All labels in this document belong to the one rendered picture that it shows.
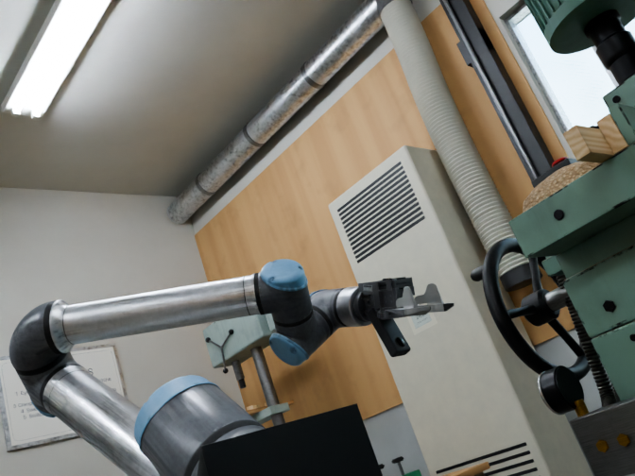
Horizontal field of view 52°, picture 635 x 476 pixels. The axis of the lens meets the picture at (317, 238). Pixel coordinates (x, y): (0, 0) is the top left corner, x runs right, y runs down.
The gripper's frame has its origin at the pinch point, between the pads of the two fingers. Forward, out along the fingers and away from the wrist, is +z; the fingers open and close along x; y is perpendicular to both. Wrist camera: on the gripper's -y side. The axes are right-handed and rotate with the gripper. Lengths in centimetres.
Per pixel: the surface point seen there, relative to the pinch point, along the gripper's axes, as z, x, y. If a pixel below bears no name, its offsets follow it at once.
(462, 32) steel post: -71, 128, 109
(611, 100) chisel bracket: 37.3, 5.1, 31.9
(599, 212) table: 43.9, -19.6, 12.2
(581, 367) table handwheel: 22.7, 10.2, -12.7
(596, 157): 46, -23, 19
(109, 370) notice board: -262, 41, -23
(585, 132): 46, -24, 22
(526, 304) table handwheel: 16.1, 5.9, -0.4
